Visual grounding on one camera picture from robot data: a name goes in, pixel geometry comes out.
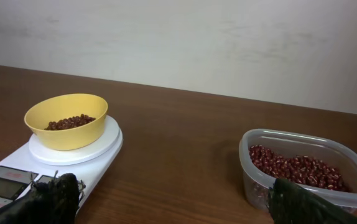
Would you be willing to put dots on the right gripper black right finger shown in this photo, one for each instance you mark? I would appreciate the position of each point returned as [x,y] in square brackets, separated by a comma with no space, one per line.
[289,203]

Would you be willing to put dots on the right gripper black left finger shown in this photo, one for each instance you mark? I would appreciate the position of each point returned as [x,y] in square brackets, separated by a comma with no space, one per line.
[54,202]

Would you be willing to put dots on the white digital kitchen scale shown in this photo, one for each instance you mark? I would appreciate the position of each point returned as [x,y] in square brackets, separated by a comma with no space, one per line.
[34,161]

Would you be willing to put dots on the pale yellow plastic bowl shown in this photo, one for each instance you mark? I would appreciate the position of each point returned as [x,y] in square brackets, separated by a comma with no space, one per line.
[60,107]

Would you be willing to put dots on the red beans in bowl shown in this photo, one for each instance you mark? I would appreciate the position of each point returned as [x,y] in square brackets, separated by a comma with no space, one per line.
[69,123]

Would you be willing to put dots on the red adzuki beans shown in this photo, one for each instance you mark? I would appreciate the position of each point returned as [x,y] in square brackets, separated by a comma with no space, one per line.
[299,169]

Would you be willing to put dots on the clear plastic food container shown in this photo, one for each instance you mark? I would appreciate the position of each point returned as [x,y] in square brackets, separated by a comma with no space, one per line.
[257,183]

